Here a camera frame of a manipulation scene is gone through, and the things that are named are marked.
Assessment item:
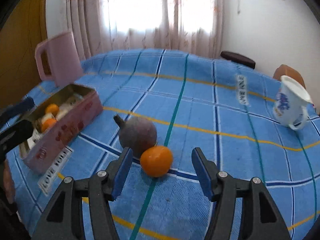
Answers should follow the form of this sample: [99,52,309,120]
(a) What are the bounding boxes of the cut taro piece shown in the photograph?
[41,113,55,124]

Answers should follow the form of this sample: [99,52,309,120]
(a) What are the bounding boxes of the orange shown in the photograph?
[45,103,60,116]
[41,118,57,133]
[140,146,173,178]

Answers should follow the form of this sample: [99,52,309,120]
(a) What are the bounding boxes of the person's left hand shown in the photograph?
[3,159,15,204]

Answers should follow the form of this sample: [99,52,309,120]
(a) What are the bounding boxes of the pink metal tin box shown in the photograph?
[19,83,103,174]

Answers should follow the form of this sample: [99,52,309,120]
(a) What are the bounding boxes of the cut taro in box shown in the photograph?
[55,106,73,121]

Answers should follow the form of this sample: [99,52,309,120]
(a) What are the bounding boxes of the pink plastic pitcher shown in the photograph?
[35,30,83,87]

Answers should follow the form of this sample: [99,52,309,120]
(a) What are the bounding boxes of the brown wooden door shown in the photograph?
[1,0,47,108]

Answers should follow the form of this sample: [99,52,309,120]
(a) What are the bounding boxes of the white floral enamel mug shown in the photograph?
[273,75,311,131]

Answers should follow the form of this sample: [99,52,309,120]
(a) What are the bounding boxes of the floral sheer curtain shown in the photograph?
[59,0,222,60]

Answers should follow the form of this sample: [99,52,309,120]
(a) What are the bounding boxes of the brown leather armchair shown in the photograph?
[273,64,306,88]

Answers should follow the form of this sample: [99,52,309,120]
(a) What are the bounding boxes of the blue plaid tablecloth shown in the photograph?
[8,50,319,239]

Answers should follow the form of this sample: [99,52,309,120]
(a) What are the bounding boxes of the dark round stool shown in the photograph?
[220,51,255,69]

